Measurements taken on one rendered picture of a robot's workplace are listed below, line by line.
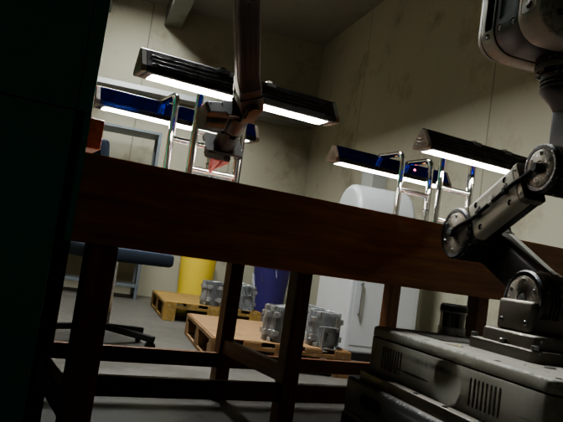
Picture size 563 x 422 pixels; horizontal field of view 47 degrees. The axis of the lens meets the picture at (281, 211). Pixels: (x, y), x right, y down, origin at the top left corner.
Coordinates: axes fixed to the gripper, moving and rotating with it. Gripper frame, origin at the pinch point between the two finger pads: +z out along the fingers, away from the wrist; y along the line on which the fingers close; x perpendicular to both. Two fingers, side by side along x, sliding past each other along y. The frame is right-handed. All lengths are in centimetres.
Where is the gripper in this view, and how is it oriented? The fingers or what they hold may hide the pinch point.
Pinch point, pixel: (210, 168)
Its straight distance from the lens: 174.3
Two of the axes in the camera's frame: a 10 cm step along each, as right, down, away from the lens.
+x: 2.0, 7.5, -6.3
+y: -8.8, -1.5, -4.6
